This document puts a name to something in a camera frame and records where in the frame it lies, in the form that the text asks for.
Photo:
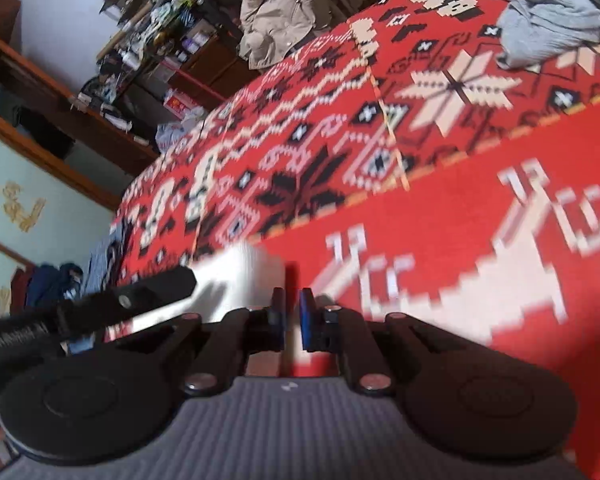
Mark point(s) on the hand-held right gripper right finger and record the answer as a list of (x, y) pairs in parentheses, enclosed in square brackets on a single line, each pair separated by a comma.
[(306, 320)]

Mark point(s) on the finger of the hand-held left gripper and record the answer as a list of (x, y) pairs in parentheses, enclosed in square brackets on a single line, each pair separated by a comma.
[(145, 292)]

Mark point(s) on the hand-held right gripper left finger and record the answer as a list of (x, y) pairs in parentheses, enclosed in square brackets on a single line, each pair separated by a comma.
[(280, 320)]

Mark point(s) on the white knit vest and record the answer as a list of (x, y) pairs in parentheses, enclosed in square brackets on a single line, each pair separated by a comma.
[(250, 270)]

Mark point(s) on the folded blue jeans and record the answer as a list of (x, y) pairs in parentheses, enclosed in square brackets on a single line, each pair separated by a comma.
[(105, 260)]

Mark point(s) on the navy folded garment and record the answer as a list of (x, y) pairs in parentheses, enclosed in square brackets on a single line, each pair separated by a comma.
[(55, 280)]

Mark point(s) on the white plastic bag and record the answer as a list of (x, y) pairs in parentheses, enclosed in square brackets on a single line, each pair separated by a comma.
[(180, 130)]

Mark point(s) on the red patterned blanket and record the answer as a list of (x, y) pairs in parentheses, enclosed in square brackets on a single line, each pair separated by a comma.
[(430, 185)]

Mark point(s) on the red and white box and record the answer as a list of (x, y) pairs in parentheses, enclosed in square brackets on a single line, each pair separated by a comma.
[(180, 102)]

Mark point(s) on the wooden drawer cabinet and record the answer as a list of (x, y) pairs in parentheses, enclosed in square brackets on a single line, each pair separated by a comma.
[(220, 70)]

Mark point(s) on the cluttered metal shelf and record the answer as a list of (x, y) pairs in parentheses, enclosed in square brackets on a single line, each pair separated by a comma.
[(150, 20)]

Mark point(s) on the beige jacket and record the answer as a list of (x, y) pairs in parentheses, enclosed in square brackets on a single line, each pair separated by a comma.
[(280, 15)]

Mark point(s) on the grey knit sweater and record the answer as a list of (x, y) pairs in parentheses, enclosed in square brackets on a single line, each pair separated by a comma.
[(555, 10)]

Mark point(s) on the wooden door frame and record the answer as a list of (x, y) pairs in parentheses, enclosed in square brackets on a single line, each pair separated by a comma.
[(40, 80)]

